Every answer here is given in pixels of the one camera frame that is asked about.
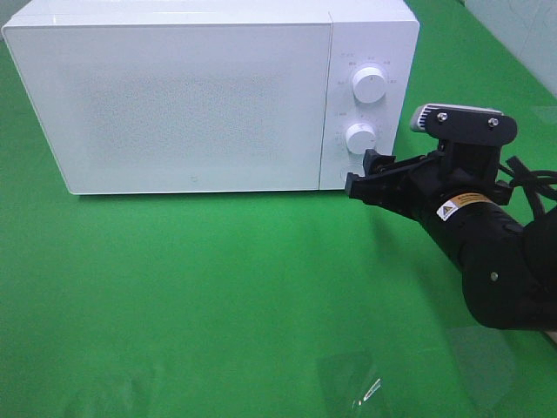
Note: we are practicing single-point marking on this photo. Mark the round white door button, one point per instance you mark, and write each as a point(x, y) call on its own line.
point(352, 168)

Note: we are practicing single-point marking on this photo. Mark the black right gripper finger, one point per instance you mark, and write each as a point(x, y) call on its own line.
point(387, 188)
point(375, 163)

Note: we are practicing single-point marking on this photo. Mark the upper white microwave knob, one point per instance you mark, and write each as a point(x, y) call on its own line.
point(369, 84)

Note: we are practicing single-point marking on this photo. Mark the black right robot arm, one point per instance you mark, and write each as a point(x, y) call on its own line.
point(501, 239)

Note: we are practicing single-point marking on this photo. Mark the lower white microwave knob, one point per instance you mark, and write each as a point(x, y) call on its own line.
point(359, 138)

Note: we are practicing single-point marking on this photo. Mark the white microwave knob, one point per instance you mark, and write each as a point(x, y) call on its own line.
point(359, 138)
point(369, 84)

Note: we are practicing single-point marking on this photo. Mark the white microwave door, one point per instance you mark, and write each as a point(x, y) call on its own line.
point(202, 108)

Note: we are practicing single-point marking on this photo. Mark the white microwave oven body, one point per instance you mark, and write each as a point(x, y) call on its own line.
point(363, 33)

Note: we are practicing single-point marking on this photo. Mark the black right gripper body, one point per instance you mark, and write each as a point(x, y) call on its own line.
point(439, 186)

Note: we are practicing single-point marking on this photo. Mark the clear tape patch centre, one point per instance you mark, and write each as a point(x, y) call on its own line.
point(351, 385)

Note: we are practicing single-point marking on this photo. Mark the clear tape patch far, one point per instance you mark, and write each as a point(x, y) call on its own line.
point(546, 114)

